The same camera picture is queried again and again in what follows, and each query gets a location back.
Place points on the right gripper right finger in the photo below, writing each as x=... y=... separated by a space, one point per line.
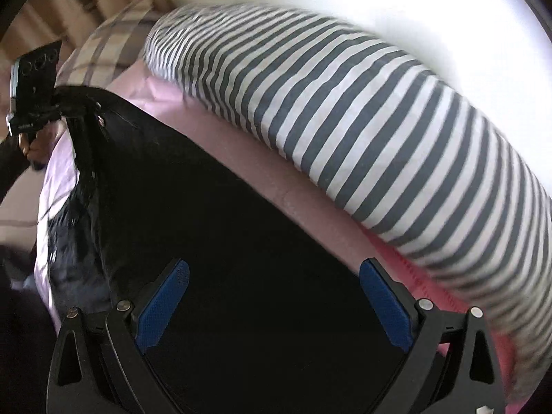
x=450 y=366

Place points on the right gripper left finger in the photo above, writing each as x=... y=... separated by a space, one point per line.
x=98 y=363

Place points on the black pants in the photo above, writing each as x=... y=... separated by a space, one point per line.
x=270 y=322

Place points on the left hand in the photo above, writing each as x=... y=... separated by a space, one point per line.
x=38 y=147

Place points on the pink purple checked bedsheet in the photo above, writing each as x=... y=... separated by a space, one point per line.
x=261 y=169

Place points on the grey white striped pillow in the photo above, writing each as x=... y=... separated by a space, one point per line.
x=389 y=142

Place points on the black camera box left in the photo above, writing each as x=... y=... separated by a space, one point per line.
x=33 y=77

